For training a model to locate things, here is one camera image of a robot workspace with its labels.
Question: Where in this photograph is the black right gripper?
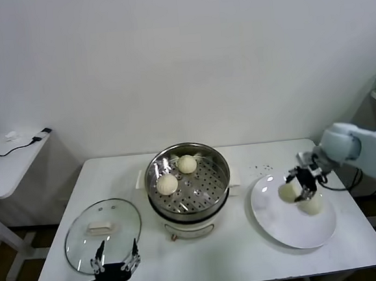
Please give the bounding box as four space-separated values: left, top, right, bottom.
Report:
284 165 319 204

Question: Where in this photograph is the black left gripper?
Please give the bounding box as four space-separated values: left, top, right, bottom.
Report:
88 238 144 281

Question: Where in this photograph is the white steamed baozi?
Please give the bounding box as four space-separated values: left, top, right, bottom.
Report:
155 173 180 196
175 154 198 175
277 183 303 205
296 195 323 217

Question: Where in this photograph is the glass lid with cream handle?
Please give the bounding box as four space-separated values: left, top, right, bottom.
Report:
60 196 146 277

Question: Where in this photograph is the perforated steel steamer basket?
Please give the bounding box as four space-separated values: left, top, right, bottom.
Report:
142 140 234 225

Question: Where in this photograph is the white round plate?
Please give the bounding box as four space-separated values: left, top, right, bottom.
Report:
248 168 340 254

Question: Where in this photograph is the cream electric cooker pot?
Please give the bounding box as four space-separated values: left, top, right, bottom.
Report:
134 161 247 246

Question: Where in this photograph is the white side table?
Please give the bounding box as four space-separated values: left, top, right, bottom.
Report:
0 127 65 281

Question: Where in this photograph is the crumpled white tissue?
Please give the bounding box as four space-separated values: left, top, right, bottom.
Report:
4 129 25 143

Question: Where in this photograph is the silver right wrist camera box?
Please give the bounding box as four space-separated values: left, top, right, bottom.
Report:
295 149 321 178

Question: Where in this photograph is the black cable with adapter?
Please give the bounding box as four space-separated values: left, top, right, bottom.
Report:
0 127 55 158

